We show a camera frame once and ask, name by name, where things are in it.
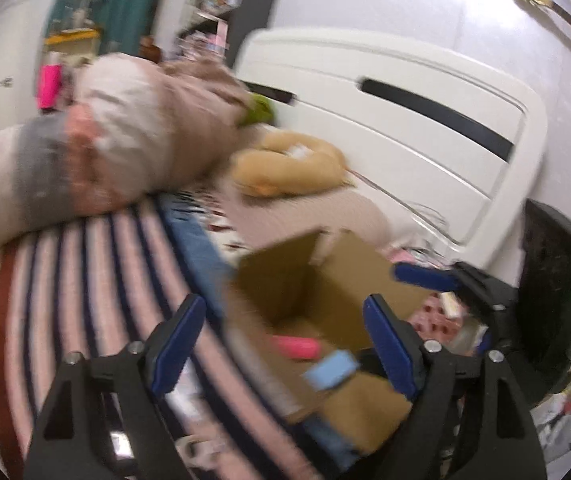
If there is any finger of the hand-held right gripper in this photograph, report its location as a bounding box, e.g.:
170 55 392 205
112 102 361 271
393 262 516 312

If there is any teal curtain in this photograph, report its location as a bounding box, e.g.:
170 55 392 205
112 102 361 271
48 0 162 57

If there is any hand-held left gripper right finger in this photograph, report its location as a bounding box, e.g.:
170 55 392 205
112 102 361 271
363 294 549 480

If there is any pink printed packet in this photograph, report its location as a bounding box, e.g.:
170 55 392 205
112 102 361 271
409 291 469 343

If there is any white bed headboard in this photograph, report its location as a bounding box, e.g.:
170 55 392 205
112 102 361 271
234 27 550 262

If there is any green plush toy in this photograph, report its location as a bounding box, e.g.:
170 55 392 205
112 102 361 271
238 92 277 127

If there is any blue denim cloth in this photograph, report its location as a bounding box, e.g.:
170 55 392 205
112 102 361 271
160 194 234 311

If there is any brown cardboard box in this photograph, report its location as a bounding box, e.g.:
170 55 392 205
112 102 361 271
223 229 447 453

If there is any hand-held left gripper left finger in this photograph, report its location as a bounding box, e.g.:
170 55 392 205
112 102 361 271
23 294 207 480

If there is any striped pink blanket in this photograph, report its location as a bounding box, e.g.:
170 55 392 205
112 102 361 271
0 192 326 480

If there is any pink bottle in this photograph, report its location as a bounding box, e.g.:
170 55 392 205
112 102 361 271
37 64 62 111

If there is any pink oblong object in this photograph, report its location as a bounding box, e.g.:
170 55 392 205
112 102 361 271
270 335 322 362

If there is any white plastic bag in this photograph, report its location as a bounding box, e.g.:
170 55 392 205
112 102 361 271
530 385 571 463

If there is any beige and grey bedding bundle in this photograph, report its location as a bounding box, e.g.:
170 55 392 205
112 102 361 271
0 54 252 261

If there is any cluttered storage shelf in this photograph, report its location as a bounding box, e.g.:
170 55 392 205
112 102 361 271
178 0 249 58

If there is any light blue rectangular object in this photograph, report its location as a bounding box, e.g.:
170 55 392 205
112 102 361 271
302 350 357 391

